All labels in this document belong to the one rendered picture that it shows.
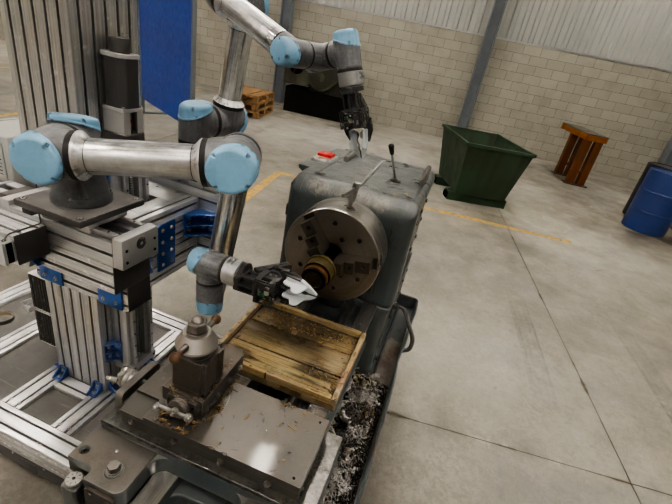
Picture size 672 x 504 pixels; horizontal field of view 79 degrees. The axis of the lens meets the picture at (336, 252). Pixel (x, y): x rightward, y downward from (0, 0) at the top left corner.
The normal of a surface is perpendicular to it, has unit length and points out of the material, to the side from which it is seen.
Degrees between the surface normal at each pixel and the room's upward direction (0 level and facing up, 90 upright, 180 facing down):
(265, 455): 0
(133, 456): 0
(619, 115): 90
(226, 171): 89
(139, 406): 0
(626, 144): 90
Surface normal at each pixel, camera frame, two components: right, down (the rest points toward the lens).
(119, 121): -0.33, 0.37
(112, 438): 0.18, -0.87
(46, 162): -0.05, 0.46
